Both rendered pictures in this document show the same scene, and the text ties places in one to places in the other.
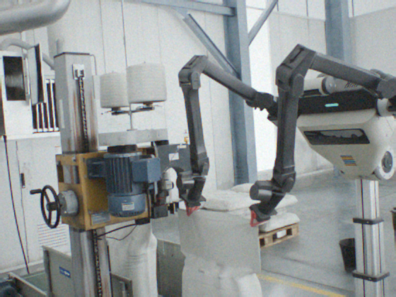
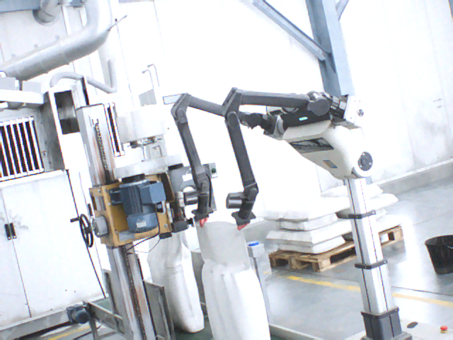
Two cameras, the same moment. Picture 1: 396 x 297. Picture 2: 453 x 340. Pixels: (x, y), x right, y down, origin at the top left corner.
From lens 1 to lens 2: 1.27 m
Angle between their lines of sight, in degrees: 12
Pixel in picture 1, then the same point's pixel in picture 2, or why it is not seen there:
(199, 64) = (183, 102)
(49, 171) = not seen: hidden behind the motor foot
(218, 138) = not seen: hidden behind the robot
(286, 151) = (243, 168)
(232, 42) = (318, 18)
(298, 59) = (230, 100)
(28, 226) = (102, 256)
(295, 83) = (230, 118)
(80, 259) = (116, 270)
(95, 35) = (153, 41)
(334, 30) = not seen: outside the picture
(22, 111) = (78, 143)
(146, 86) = (145, 125)
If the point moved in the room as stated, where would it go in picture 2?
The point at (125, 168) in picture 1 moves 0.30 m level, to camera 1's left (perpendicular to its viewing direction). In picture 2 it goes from (135, 194) to (79, 205)
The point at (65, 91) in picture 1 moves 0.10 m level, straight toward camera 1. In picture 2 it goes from (86, 137) to (83, 137)
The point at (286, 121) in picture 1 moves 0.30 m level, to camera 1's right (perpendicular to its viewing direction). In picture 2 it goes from (235, 146) to (305, 131)
